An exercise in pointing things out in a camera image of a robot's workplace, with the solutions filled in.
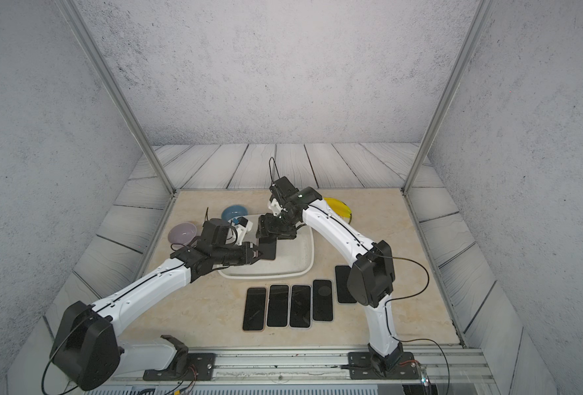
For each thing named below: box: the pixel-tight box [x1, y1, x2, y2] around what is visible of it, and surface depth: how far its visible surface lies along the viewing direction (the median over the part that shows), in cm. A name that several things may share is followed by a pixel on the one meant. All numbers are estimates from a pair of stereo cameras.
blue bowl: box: [221, 204, 249, 221], surface depth 111 cm
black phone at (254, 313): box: [242, 287, 267, 332], surface depth 86 cm
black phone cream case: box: [265, 283, 291, 329], surface depth 86 cm
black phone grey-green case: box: [311, 278, 334, 323], surface depth 88 cm
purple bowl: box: [167, 222, 197, 250], surface depth 103 cm
